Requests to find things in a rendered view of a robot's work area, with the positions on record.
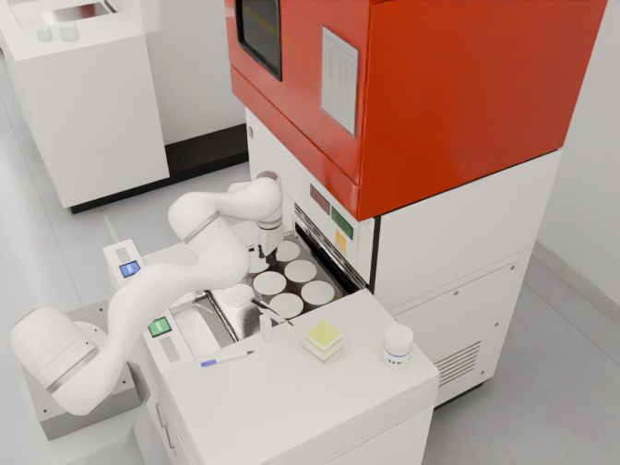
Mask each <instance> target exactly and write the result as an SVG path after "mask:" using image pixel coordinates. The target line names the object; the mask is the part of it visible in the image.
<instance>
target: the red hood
mask: <svg viewBox="0 0 620 465"><path fill-rule="evenodd" d="M607 3H608V0H224V8H225V18H226V30H227V40H228V50H229V60H230V70H231V82H232V93H233V94H234V95H235V96H236V97H237V98H238V99H239V100H240V101H241V103H242V104H243V105H244V106H245V107H246V108H247V109H248V110H249V111H250V112H251V113H252V114H253V115H254V116H255V117H256V118H257V119H258V120H259V121H260V122H261V123H262V124H263V125H264V126H265V127H266V128H267V129H268V130H269V131H270V132H271V134H272V135H273V136H274V137H275V138H276V139H277V140H278V141H279V142H280V143H281V144H282V145H283V146H284V147H285V148H286V149H287V150H288V151H289V152H290V153H291V154H292V155H293V156H294V157H295V158H296V159H297V160H298V161H299V162H300V163H301V164H302V165H303V166H304V167H305V169H306V170H307V171H308V172H310V173H311V174H312V175H313V176H314V177H315V178H316V179H317V181H318V182H319V183H320V184H322V185H323V186H324V187H325V188H326V189H327V190H328V191H329V193H330V194H331V195H332V196H333V197H334V198H335V199H336V200H337V201H338V202H339V203H340V204H341V205H342V206H343V207H344V208H345V209H346V210H347V211H348V212H349V213H350V214H351V215H352V216H353V217H354V218H355V219H356V220H357V221H358V222H360V221H365V220H367V219H370V218H373V217H375V216H377V215H380V214H383V213H385V212H388V211H391V210H392V209H397V208H400V207H402V206H405V205H408V204H410V203H412V202H415V201H417V200H420V199H423V198H426V197H429V196H432V195H434V194H437V193H440V192H443V191H445V190H448V189H450V188H452V187H455V186H458V185H462V184H465V183H468V182H469V181H472V180H475V179H477V178H480V177H483V176H485V175H487V174H490V173H494V172H497V171H500V170H502V169H505V168H507V167H510V166H512V165H515V164H518V163H520V162H523V161H526V160H529V159H532V158H535V157H537V156H540V155H543V154H544V153H547V152H550V151H552V150H555V149H560V148H562V147H563V146H564V143H565V140H566V134H567V131H568V128H569V125H570V122H571V119H572V116H573V113H574V110H575V107H576V104H577V101H578V95H579V93H580V90H581V86H582V83H583V80H584V77H585V74H586V71H587V68H588V65H589V61H590V57H591V54H592V51H593V47H594V44H595V42H596V39H597V35H598V32H599V29H600V26H601V23H602V18H603V15H604V11H605V8H606V6H607Z"/></svg>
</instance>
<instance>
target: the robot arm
mask: <svg viewBox="0 0 620 465"><path fill-rule="evenodd" d="M282 200H283V193H282V190H281V177H280V175H279V174H278V173H276V172H274V171H270V170H265V171H260V172H258V173H255V174H254V175H253V177H252V182H243V183H236V184H232V185H231V186H230V187H229V189H228V191H227V193H210V192H190V193H186V194H183V195H181V196H179V197H178V198H177V199H175V201H174V202H173V203H172V204H171V206H170V207H169V211H168V221H169V223H170V225H171V227H172V229H173V230H174V232H175V233H176V234H177V235H178V236H179V238H180V239H181V240H182V241H183V242H184V243H185V245H186V246H187V247H188V248H189V249H190V250H191V252H192V253H193V254H194V255H195V256H196V257H197V263H196V264H192V265H184V264H177V263H173V262H166V261H158V262H153V263H151V264H148V265H146V266H145V267H144V268H142V269H141V270H140V271H138V272H137V273H136V274H135V275H133V276H132V277H131V278H130V279H129V280H127V281H126V282H125V283H124V284H123V285H122V286H121V287H120V288H119V289H118V290H117V291H116V293H115V294H114V295H113V298H112V300H111V301H110V304H109V307H108V314H107V320H108V336H107V334H106V333H105V332H104V331H103V330H101V329H100V328H98V327H96V326H95V325H92V324H90V323H86V322H73V321H72V320H71V319H70V318H69V317H68V316H67V315H66V314H65V313H64V312H63V311H61V310H59V309H57V308H53V307H40V308H36V309H32V310H31V311H29V312H28V313H27V314H26V315H24V316H23V317H22V318H20V319H19V320H18V322H16V323H15V325H14V327H13V328H12V330H11V332H10V336H9V343H10V347H11V350H12V352H13V353H14V354H15V356H16V357H17V358H18V360H19V361H20V362H21V363H22V364H23V365H24V367H25V368H26V369H27V370H28V371H29V372H30V373H31V374H32V375H33V376H34V377H35V379H36V380H37V381H38V382H39V383H40V384H41V385H42V386H43V387H44V388H45V390H46V391H47V392H48V393H49V394H50V395H51V396H52V397H53V398H54V400H55V401H56V402H57V403H58V404H59V405H60V406H61V407H62V408H63V409H65V410H66V411H68V412H70V413H72V414H75V415H88V414H91V413H93V412H95V411H96V410H98V409H99V408H100V407H101V406H102V405H103V404H104V403H105V402H106V401H107V399H108V398H110V396H111V395H112V394H113V390H114V388H115V386H116V384H117V382H118V379H119V377H120V375H121V373H122V371H123V368H124V366H125V362H126V360H127V357H128V355H129V353H130V352H131V350H132V348H133V347H134V345H135V343H136V342H137V339H138V338H139V337H140V335H141V334H142V333H143V332H144V330H145V329H146V328H147V327H148V326H149V325H150V324H151V323H152V322H153V321H154V320H155V319H156V318H157V317H158V316H159V315H160V314H162V313H163V312H164V311H165V310H166V309H167V308H168V307H170V306H171V305H172V304H173V303H174V302H176V301H177V300H178V299H179V298H181V297H182V296H184V295H185V294H187V293H189V292H194V291H202V290H221V289H228V288H231V287H233V286H235V285H237V284H239V283H240V282H241V281H242V280H243V279H244V278H245V277H246V275H247V274H248V273H249V270H250V268H251V263H252V261H251V256H250V253H249V251H248V249H247V247H246V246H245V244H244V243H243V241H242V240H241V239H240V238H239V237H238V235H237V234H236V233H235V232H234V231H233V229H232V228H231V227H230V226H229V225H228V224H227V222H226V221H225V220H224V219H223V218H222V217H221V215H225V216H229V217H233V218H236V219H240V220H245V221H254V222H255V223H256V228H255V234H254V249H255V251H256V252H257V251H258V250H259V255H258V257H259V258H261V259H263V258H264V257H266V263H267V264H269V265H271V266H272V267H274V266H275V265H276V264H277V258H276V254H277V252H278V246H279V244H280V243H281V242H282V241H283V238H284V230H283V223H282V220H283V217H282ZM96 331H97V332H96Z"/></svg>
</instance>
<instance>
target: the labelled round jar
mask: <svg viewBox="0 0 620 465"><path fill-rule="evenodd" d="M412 340H413V333H412V331H411V330H410V329H409V328H408V327H406V326H404V325H400V324H396V325H392V326H390V327H388V328H387V330H386V333H385V341H384V348H383V361H384V363H385V364H386V365H388V366H389V367H392V368H397V369H399V368H403V367H405V366H406V365H407V364H408V363H409V361H410V357H411V346H412Z"/></svg>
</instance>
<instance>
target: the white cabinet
mask: <svg viewBox="0 0 620 465"><path fill-rule="evenodd" d="M131 354H132V357H133V361H134V364H139V366H140V368H141V371H142V373H143V375H144V377H145V379H146V381H147V383H148V386H149V389H150V393H151V394H150V396H149V399H148V401H147V405H148V408H149V412H150V414H151V416H152V419H153V421H154V423H155V425H156V427H157V429H158V432H159V434H160V436H161V440H162V442H163V444H164V446H165V449H166V451H167V453H168V456H169V458H170V460H171V463H172V465H196V463H195V461H194V459H193V457H192V455H191V453H190V450H189V448H188V446H187V444H186V442H185V439H184V437H183V435H182V433H181V430H180V428H179V426H178V424H177V422H176V420H175V418H174V416H173V413H172V410H171V408H170V407H169V405H168V403H167V401H166V399H165V398H164V395H163V393H162V391H161V388H160V385H159V383H158V381H157V379H156V377H155V375H154V373H153V371H152V369H151V367H150V364H149V361H148V359H147V357H146V354H145V353H144V351H143V349H142V347H141V344H140V342H139V340H138V339H137V342H136V343H135V345H134V347H133V348H132V350H131ZM433 410H434V406H432V407H430V408H428V409H426V410H424V411H422V412H420V413H418V414H416V415H414V416H412V417H411V418H409V419H407V420H405V421H404V422H402V423H399V424H397V425H395V426H393V427H391V428H389V429H387V430H386V431H385V432H383V433H381V434H379V435H376V436H374V437H372V438H370V439H369V440H367V441H365V442H363V443H362V444H360V445H358V446H356V447H353V448H352V449H350V450H348V451H346V452H344V453H342V454H340V455H338V456H337V457H335V458H334V459H331V460H329V461H327V462H325V463H323V464H321V465H421V464H422V460H423V453H424V448H425V444H426V439H427V436H428V431H429V427H430V422H431V419H432V414H433Z"/></svg>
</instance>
